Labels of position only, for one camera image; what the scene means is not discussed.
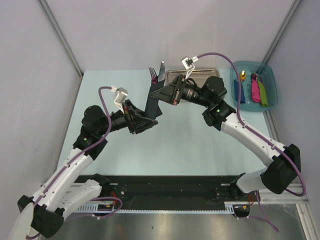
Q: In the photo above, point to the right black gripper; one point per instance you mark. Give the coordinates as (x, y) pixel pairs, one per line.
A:
(169, 92)

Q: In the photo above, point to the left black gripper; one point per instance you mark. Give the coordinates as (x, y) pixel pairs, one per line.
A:
(139, 124)

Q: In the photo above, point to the silver table knife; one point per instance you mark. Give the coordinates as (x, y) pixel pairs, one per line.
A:
(162, 72)

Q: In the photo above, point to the black paper napkin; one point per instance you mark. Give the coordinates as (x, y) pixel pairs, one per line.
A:
(152, 109)

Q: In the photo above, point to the iridescent rainbow fork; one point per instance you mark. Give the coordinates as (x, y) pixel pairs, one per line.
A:
(154, 76)

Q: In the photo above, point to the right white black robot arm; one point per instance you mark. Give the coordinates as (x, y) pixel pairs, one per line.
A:
(282, 163)

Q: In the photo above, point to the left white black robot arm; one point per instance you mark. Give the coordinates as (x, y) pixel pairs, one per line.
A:
(51, 205)

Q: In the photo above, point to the blue rolled napkin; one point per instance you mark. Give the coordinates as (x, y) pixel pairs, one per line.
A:
(238, 90)

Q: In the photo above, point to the pink rolled napkin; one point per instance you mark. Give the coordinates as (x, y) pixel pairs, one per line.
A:
(255, 93)

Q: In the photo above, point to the green rolled napkin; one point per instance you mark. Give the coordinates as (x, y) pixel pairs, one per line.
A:
(263, 94)

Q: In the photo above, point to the stainless steel tray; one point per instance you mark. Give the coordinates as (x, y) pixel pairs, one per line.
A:
(199, 76)

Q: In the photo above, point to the yellow utensil in bin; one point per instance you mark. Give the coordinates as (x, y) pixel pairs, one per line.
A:
(243, 75)

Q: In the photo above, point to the teal plastic bin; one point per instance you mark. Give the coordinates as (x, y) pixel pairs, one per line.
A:
(258, 71)

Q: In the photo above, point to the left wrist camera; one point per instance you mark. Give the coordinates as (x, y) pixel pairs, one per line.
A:
(120, 96)

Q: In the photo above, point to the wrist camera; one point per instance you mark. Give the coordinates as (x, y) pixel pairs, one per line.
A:
(188, 64)
(120, 96)

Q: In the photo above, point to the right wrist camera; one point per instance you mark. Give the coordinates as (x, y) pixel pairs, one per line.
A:
(188, 64)

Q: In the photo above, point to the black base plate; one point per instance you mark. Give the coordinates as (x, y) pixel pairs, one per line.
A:
(173, 193)

